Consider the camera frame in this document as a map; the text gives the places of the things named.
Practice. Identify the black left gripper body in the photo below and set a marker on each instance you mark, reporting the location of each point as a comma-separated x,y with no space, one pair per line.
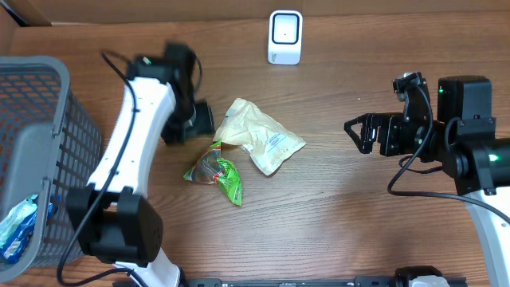
197,121

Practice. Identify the beige snack bag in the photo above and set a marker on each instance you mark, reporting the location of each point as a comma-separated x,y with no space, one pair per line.
268,142

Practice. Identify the green snack bag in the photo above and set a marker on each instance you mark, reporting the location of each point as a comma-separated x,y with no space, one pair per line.
212,168

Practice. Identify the blue snack bar wrapper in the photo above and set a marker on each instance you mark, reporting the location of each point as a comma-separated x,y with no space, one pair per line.
16,229

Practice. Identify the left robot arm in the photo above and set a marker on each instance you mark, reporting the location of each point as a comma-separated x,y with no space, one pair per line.
111,216

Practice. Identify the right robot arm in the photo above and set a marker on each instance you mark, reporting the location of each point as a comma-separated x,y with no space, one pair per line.
460,137

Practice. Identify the white barcode scanner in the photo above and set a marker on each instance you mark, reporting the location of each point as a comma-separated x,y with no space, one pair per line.
285,37

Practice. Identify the grey plastic shopping basket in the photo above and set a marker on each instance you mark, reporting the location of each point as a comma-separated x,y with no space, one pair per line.
49,144

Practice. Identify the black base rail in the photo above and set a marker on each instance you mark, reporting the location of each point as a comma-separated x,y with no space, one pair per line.
361,281

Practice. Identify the cardboard box wall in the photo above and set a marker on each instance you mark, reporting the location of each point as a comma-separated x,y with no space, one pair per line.
47,12

